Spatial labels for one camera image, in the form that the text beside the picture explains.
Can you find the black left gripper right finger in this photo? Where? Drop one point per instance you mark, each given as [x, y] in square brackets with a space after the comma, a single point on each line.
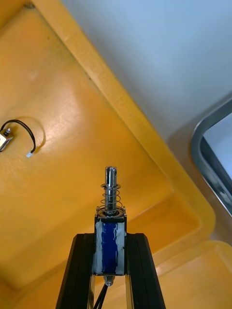
[145, 277]

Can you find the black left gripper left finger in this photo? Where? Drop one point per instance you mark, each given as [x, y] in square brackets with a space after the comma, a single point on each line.
[77, 277]

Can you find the blue label metal solenoid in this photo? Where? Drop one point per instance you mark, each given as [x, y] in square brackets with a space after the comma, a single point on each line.
[110, 248]

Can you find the steel tray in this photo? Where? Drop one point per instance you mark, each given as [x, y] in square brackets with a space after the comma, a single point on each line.
[197, 144]

